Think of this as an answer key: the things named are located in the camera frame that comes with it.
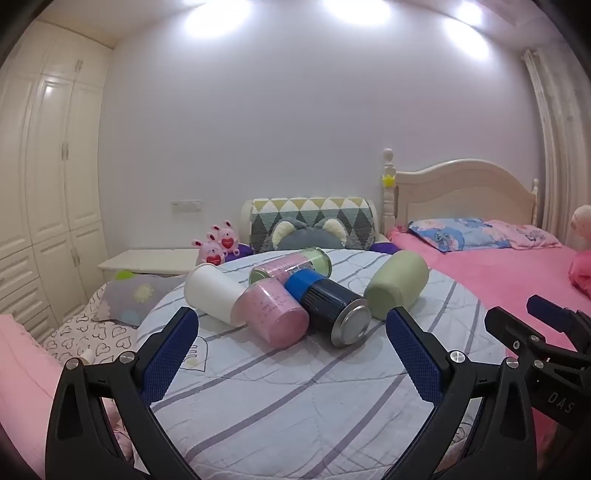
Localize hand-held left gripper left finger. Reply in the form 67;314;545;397
45;306;204;480

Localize white curtain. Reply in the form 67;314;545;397
522;37;591;245

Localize pink cartoon pillow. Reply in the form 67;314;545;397
484;220;562;250

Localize pink bed sheet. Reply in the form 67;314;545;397
387;225;591;444

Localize grey flower pillow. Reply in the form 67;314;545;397
96;270;186;329

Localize white cup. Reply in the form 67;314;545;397
184;264;246;328

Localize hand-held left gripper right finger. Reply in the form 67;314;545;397
383;307;541;480

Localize pink bunny plush toy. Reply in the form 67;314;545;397
211;220;241;257
191;233;227;267

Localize blue and black steel cup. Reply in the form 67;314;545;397
284;269;373;348

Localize cream bed headboard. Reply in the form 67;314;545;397
381;148;541;232

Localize white wardrobe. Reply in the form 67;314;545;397
0;18;112;344

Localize white bedside table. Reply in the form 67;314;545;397
98;248;204;278

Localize heart print bed sheet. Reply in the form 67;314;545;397
43;281;139;366

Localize grey bear cushion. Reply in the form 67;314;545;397
269;218;350;252

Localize triangle pattern chair cover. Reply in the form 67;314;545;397
241;198;380;252

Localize pink and green cup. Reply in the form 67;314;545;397
249;247;333;291

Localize blue cartoon pillow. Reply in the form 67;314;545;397
409;218;513;253

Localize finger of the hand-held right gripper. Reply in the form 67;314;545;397
485;305;583;374
527;294;591;344

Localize pink fleece blanket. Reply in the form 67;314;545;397
0;314;136;480

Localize light green cup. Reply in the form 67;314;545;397
364;250;430;321

